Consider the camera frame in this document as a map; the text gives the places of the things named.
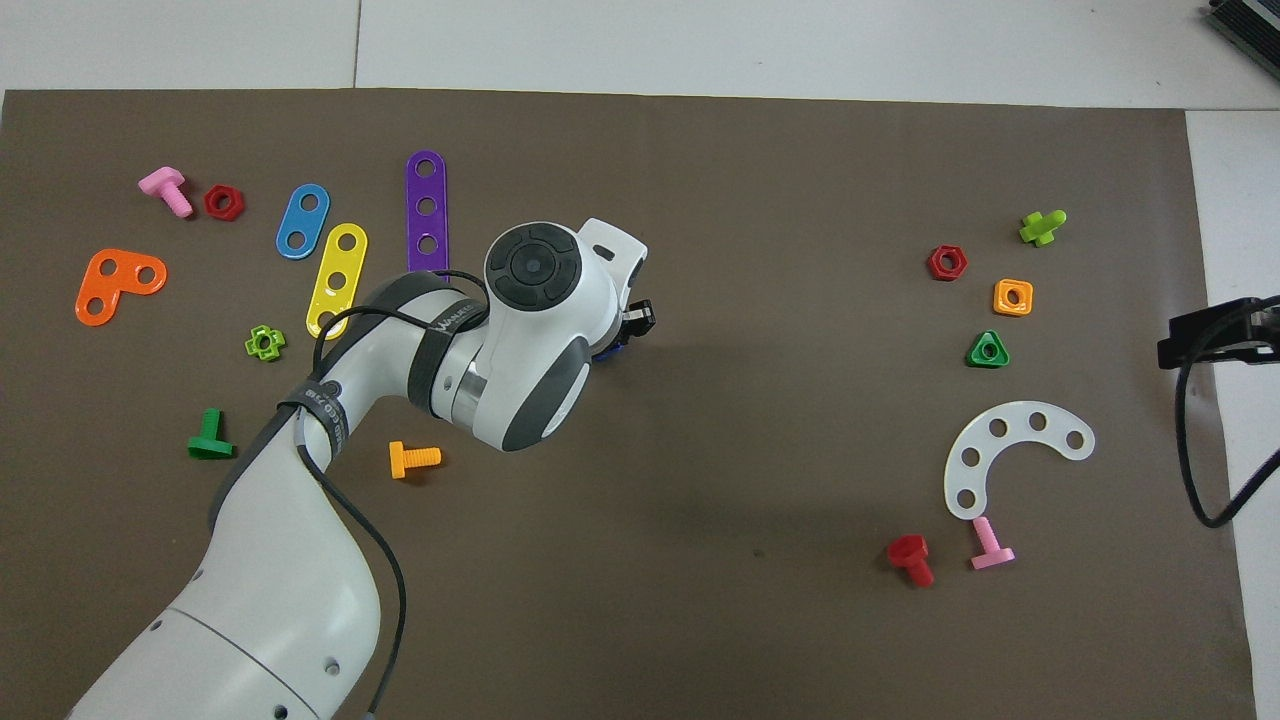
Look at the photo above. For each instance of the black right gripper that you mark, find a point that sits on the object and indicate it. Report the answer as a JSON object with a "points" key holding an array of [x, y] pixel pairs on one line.
{"points": [[1235, 330]]}

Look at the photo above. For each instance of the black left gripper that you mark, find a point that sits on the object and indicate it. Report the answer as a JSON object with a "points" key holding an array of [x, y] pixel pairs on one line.
{"points": [[640, 318]]}

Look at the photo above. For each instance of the blue square nut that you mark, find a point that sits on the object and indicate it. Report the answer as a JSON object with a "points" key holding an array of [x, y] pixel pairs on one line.
{"points": [[607, 352]]}

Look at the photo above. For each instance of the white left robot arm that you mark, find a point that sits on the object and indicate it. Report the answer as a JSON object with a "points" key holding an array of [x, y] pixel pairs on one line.
{"points": [[280, 560]]}

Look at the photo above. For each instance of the lime green cross screw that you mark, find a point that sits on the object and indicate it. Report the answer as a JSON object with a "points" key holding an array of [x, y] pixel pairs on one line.
{"points": [[1040, 229]]}

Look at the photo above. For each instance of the orange square nut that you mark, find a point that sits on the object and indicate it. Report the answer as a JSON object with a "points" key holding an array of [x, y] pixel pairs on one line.
{"points": [[1000, 306]]}

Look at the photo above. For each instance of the green triangle nut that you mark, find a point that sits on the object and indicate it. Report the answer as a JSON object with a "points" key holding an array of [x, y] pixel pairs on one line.
{"points": [[975, 359]]}

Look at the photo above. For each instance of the red hex nut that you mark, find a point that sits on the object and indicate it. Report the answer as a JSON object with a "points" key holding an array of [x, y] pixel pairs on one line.
{"points": [[211, 205], [934, 263]]}

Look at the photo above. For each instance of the yellow-orange screw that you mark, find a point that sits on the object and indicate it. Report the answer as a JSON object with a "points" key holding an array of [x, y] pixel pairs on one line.
{"points": [[397, 460]]}

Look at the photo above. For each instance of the pink square-head screw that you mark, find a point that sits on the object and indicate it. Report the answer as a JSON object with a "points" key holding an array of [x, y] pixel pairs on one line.
{"points": [[163, 183], [992, 557]]}

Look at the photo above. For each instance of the red hex-head screw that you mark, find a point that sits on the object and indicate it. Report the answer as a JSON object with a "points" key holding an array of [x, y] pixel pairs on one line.
{"points": [[907, 550]]}

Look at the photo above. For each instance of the lime green cross nut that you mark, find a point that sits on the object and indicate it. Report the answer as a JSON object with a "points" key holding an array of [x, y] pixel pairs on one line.
{"points": [[253, 344]]}

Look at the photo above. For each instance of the dark green screw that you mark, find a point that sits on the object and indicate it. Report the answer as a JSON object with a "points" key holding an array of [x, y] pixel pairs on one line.
{"points": [[210, 447]]}

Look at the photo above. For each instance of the white curved five-hole plate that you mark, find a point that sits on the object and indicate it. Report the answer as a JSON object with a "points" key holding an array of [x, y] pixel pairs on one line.
{"points": [[1018, 422]]}

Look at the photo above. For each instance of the purple four-hole plate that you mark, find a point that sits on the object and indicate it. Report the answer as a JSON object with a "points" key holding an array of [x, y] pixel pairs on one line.
{"points": [[427, 225]]}

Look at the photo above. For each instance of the brown table mat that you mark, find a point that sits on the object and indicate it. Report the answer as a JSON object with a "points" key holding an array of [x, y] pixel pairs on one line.
{"points": [[800, 500]]}

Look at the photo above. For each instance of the yellow three-hole plate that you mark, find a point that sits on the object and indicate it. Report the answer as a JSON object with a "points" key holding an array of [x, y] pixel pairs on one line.
{"points": [[342, 261]]}

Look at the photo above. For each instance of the dark ridged device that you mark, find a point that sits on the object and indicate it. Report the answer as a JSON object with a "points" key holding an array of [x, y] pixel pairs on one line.
{"points": [[1255, 18]]}

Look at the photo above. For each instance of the blue two-hole plate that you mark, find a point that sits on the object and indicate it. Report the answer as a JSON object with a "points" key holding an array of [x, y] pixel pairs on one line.
{"points": [[302, 222]]}

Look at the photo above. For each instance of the orange angled three-hole plate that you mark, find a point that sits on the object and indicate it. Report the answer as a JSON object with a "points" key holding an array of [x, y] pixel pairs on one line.
{"points": [[127, 271]]}

